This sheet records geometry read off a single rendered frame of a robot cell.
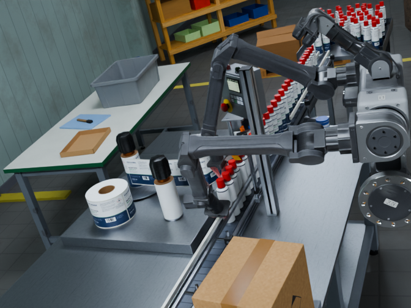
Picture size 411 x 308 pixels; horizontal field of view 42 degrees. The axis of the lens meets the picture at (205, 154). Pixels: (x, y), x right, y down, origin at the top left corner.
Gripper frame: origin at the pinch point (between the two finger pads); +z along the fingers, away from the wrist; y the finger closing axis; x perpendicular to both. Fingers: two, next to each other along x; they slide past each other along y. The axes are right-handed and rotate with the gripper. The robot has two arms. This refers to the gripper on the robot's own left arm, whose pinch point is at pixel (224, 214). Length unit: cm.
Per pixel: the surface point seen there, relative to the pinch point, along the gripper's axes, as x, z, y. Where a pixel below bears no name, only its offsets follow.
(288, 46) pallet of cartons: -307, 315, 85
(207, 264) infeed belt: 23.7, -11.3, -1.1
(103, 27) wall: -342, 287, 337
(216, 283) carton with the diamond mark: 37, -53, -23
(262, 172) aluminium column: -19.1, 0.3, -13.6
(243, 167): -23.9, 6.8, -2.4
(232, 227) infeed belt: 4.1, 3.9, -2.6
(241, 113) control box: -36.7, -18.9, -8.5
